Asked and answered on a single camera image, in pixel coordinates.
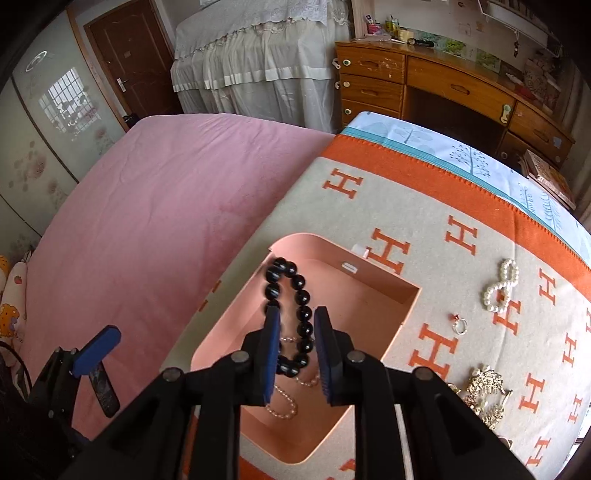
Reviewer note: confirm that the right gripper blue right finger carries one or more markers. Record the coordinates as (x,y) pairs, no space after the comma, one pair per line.
(329,357)

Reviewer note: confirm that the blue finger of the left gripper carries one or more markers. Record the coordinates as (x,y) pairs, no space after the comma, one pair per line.
(94,351)

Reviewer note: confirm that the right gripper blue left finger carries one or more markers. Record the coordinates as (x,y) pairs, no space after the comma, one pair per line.
(269,351)

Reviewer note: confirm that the gold rhinestone brooch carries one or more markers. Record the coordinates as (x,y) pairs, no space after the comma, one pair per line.
(485,394)

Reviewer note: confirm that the pink jewelry box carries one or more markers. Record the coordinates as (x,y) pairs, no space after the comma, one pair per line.
(364,300)

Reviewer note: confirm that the pink bed sheet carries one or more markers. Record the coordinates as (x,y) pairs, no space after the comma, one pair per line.
(145,236)

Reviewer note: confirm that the cartoon print pillow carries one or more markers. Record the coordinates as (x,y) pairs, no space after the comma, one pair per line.
(13,316)

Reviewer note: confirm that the light blue patterned sheet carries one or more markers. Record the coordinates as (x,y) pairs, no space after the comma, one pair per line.
(472,164)

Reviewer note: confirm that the white lace covered furniture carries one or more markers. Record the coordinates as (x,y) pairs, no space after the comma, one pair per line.
(272,60)

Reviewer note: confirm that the stack of books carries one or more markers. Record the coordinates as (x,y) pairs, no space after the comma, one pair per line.
(538,170)

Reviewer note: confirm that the wooden desk with drawers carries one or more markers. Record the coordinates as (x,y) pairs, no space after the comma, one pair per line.
(455,97)

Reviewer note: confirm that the brown wooden door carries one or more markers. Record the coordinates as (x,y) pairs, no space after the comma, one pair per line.
(135,57)

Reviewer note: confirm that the white wire wall shelf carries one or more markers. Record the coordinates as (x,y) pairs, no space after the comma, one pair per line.
(519,18)

